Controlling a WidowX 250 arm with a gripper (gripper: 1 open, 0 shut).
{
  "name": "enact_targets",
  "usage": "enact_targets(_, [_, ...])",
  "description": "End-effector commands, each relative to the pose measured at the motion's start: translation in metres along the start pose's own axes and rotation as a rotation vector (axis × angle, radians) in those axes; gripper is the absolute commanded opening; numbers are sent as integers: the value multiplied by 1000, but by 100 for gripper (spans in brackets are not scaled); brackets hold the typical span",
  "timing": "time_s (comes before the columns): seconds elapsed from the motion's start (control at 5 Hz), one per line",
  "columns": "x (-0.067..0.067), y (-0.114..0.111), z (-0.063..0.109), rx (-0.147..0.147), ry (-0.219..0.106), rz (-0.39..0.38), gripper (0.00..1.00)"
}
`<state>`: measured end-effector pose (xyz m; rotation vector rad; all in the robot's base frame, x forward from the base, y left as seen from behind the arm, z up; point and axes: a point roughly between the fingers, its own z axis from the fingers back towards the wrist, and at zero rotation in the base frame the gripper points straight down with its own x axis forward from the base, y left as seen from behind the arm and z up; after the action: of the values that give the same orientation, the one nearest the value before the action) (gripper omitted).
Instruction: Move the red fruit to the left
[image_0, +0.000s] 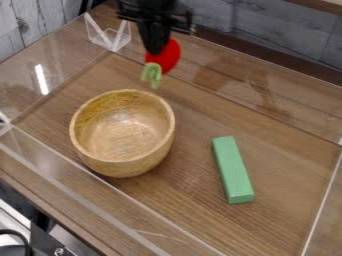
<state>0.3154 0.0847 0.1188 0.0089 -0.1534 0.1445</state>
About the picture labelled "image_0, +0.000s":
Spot black cable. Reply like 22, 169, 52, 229
0, 229, 34, 256

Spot black metal bracket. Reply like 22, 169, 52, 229
29, 223, 77, 256

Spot wooden bowl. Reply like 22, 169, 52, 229
69, 89, 175, 178

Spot green rectangular block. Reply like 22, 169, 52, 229
212, 136, 255, 204

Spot red plush strawberry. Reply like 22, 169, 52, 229
141, 38, 181, 90

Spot clear acrylic tray walls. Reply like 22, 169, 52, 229
0, 8, 342, 256

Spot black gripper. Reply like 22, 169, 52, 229
116, 0, 193, 54

